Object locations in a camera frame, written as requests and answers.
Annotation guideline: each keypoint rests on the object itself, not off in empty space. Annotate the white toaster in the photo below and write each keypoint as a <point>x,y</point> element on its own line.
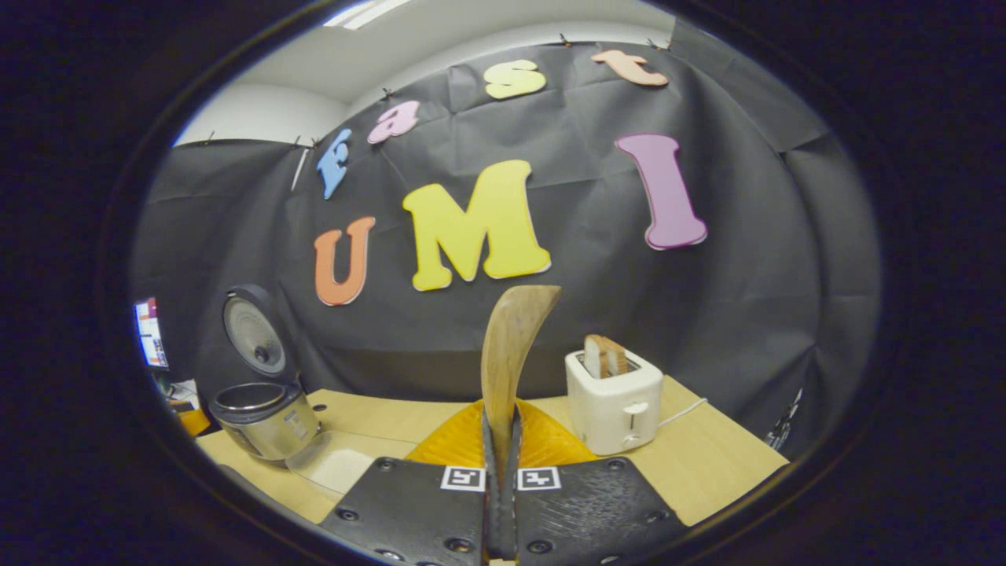
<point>609,417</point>

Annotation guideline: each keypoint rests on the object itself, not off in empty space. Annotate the clear container of rice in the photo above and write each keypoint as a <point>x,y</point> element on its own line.
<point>338,464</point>

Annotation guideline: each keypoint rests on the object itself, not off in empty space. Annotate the bread slice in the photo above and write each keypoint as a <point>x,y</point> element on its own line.
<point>615,355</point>
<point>592,358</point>

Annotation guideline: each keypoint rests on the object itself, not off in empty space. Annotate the wooden spoon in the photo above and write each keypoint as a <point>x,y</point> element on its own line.
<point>511,354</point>

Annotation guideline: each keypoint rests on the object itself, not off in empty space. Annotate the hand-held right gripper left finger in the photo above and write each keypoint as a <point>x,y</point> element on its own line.
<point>424,511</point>

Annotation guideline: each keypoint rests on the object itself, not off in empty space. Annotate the black backdrop cloth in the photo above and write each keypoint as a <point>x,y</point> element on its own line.
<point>707,314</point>

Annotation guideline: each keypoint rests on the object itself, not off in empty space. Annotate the computer monitor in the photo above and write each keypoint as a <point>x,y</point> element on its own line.
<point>151,334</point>

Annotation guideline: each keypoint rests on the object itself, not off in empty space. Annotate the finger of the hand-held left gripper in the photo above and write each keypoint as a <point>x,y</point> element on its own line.
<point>194,420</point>

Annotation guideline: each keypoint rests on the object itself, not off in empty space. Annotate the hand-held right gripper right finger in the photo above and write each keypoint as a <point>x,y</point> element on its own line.
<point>589,511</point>

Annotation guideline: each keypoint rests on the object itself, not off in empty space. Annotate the black metal stand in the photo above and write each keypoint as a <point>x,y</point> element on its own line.
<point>784,420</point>

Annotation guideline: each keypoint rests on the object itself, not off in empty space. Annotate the black and silver rice cooker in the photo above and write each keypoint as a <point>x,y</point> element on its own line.
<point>267,424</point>

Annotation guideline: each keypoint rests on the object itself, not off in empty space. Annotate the ceiling light panel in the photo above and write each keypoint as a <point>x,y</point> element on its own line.
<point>365,12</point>

